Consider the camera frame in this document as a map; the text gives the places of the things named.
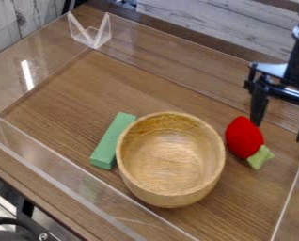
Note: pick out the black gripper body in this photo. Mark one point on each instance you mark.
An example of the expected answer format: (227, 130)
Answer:
(279, 76)

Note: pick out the red plush strawberry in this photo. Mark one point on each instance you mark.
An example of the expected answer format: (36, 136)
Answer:
(244, 141)

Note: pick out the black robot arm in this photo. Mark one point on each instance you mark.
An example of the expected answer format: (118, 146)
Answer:
(294, 55)

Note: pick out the wooden bowl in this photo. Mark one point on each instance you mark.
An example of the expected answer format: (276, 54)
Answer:
(170, 158)

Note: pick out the green rectangular block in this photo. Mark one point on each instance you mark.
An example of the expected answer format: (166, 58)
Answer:
(103, 157)

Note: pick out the clear acrylic corner bracket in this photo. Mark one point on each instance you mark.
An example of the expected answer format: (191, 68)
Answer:
(90, 36)

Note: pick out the black table leg bracket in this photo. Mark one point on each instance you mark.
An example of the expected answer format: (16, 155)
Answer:
(39, 233)

